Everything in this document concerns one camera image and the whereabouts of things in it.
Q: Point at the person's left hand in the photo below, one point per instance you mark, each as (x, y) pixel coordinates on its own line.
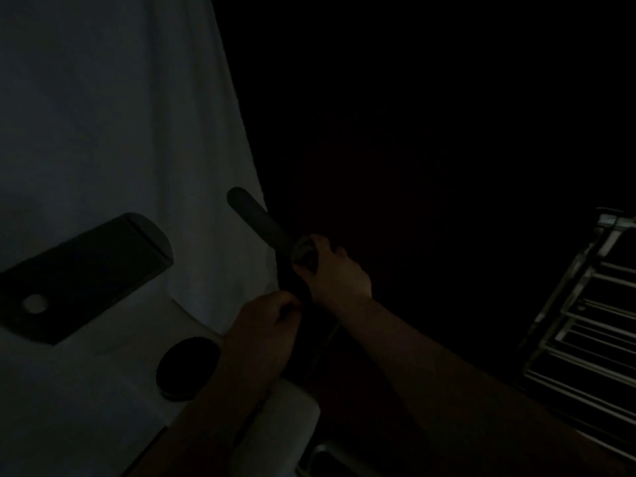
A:
(263, 332)

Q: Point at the person's right hand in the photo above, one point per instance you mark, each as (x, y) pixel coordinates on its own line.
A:
(338, 278)

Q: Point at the grey cleaning cloth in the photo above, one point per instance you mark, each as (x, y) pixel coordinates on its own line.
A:
(304, 253)

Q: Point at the white exercise bike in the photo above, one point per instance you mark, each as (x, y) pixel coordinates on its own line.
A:
(283, 427)

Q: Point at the person's right forearm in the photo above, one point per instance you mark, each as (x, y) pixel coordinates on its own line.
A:
(472, 392)

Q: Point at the person's left forearm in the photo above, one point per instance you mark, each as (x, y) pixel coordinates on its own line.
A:
(189, 437)

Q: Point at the grey white tablet holder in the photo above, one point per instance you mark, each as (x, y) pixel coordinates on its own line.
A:
(84, 278)

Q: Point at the metal drying rack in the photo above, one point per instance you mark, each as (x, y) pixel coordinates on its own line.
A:
(581, 332)

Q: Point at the white hanging sheet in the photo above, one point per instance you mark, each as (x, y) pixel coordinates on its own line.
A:
(99, 119)

